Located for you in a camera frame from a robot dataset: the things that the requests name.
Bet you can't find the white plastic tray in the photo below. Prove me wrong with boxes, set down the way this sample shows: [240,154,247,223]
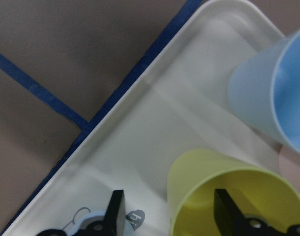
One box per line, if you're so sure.
[4,0,283,236]

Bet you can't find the yellow-green plastic cup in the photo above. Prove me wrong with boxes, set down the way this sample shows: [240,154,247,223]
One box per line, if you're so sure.
[167,149,300,236]

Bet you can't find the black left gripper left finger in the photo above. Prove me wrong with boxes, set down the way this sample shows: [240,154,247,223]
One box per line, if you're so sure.
[102,190,126,236]

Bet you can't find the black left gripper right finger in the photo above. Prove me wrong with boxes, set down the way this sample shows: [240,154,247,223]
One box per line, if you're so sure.
[213,189,246,236]

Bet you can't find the blue plastic cup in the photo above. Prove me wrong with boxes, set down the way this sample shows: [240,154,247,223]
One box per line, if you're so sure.
[227,30,300,154]

